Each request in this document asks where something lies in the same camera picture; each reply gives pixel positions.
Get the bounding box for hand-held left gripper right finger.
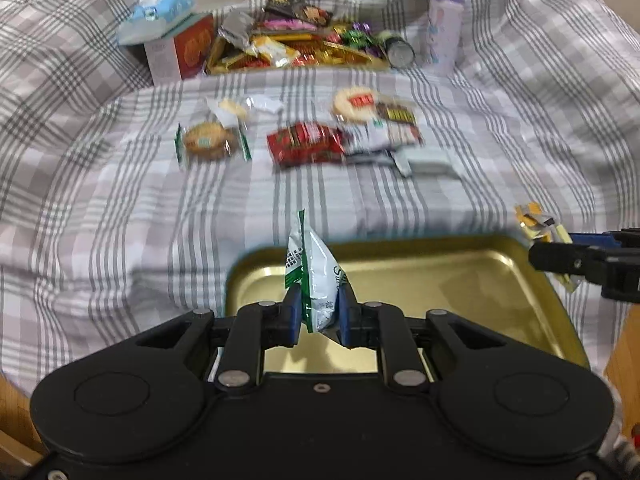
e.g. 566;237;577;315
336;290;506;391

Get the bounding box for green white snack packet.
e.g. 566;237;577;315
284;208;357;333

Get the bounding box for purple printed bottle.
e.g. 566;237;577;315
425;0;466;72

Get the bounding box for gold white biscuit packet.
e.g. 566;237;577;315
250;35;301;68

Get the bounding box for dark chocolate packet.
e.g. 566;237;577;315
264;0;333;28

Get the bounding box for small white wrapper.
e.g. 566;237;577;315
247;94;283;116

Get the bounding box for brown walnut packet gold label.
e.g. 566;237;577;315
375;102;423;146

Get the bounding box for shallow gold candy tray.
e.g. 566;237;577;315
205;25;391;77

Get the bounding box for rectangular gold metal tray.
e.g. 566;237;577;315
225;234;591;376

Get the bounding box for red snack packet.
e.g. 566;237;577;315
266;121;348;167

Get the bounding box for clear packet pale cracker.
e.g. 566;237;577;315
206;97;253;128

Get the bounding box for white green flat packet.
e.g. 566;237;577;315
350;122;391;153

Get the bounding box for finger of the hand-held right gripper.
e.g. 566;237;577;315
528;241;608;283
567;230;640;251

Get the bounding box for pile of wrapped candies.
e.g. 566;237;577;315
215;20;386;68

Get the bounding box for round cookie packet green edges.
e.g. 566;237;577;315
174;121;252;165

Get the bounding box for wooden board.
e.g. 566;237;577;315
605;305;640;396
0;372;46;480

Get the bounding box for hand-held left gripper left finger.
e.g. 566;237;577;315
132;285;304;393

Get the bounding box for plaid blanket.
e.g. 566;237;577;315
0;0;640;396

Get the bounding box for white dark-edged snack packet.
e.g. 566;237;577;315
345;147;461;181

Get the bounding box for yellow white snack packet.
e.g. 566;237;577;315
515;202;581;291

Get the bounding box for round rice cracker red label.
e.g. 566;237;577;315
331;86;396;123

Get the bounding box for red white box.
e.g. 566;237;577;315
125;14;216;86

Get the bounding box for dark drink can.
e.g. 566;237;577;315
377;30;416;68

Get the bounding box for pink snack packet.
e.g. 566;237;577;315
262;19;313;33

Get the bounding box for silver foil packet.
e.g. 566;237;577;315
217;10;256;51

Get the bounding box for blue white tissue pack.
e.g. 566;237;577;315
117;0;196;46

